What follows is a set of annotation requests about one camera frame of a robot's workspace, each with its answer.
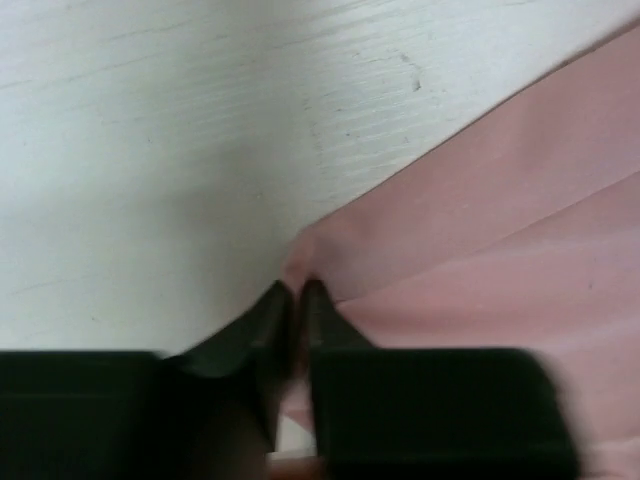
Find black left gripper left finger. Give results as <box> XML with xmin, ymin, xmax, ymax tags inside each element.
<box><xmin>1</xmin><ymin>283</ymin><xmax>293</xmax><ymax>479</ymax></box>

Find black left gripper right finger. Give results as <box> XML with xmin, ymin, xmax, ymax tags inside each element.
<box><xmin>299</xmin><ymin>280</ymin><xmax>581</xmax><ymax>479</ymax></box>

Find pink drawstring trousers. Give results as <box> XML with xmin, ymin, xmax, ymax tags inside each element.
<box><xmin>282</xmin><ymin>28</ymin><xmax>639</xmax><ymax>479</ymax></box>

